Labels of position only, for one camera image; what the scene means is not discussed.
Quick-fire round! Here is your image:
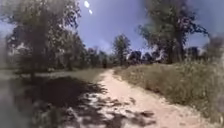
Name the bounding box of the tall dark tree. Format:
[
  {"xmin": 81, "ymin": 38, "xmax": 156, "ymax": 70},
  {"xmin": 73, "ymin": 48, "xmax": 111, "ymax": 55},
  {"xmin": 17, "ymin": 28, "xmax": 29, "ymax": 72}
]
[{"xmin": 138, "ymin": 0, "xmax": 210, "ymax": 65}]

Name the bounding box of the pale sandy dirt path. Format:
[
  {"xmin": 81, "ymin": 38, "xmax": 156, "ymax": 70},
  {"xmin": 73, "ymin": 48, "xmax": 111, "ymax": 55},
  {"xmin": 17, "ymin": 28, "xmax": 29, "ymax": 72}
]
[{"xmin": 0, "ymin": 68, "xmax": 214, "ymax": 128}]

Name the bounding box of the wood of leafy trees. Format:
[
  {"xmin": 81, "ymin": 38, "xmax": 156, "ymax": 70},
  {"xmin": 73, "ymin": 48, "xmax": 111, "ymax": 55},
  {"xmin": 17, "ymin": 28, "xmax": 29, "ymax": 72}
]
[{"xmin": 0, "ymin": 0, "xmax": 111, "ymax": 78}]

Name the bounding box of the dry grass verge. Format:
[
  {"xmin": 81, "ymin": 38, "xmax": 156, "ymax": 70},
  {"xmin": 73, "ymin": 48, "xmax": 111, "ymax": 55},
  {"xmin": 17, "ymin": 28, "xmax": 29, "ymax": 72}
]
[{"xmin": 113, "ymin": 59, "xmax": 224, "ymax": 126}]

